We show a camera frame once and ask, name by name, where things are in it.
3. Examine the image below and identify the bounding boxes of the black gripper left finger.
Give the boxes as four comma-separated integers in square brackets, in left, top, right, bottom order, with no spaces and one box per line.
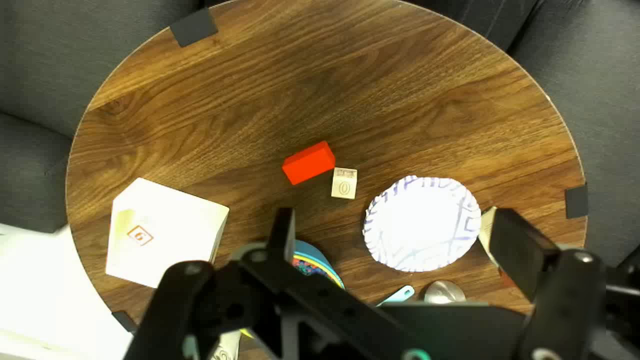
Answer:
[124,206,417,360]

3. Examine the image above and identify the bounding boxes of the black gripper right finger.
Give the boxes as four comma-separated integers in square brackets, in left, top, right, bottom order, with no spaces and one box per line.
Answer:
[489,208,607,360]

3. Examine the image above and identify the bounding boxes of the orange rectangular block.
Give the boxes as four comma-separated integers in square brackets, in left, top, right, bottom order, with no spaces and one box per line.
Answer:
[280,141,338,188]

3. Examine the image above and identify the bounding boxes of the cream flat piece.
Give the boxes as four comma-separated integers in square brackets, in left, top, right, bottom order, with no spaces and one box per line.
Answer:
[476,204,501,268]

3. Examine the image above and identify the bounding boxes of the black tape patch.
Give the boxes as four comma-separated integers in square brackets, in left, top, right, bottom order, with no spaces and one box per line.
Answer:
[565,185,593,220]
[169,7,221,48]

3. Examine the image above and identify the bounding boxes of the bowl of multicoloured beads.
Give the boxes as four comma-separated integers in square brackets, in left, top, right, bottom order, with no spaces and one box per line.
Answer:
[228,238,348,293]

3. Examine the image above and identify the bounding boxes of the silver round object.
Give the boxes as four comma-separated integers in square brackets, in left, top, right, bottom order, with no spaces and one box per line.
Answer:
[422,280,468,306]

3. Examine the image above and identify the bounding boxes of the white paper plate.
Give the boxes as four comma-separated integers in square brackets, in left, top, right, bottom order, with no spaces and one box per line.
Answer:
[360,175,485,275]

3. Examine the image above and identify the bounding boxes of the light blue spoon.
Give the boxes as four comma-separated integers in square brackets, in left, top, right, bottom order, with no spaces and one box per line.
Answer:
[377,285,417,308]

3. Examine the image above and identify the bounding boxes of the small beige square tile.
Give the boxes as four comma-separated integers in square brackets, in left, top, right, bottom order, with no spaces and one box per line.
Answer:
[330,167,360,202]

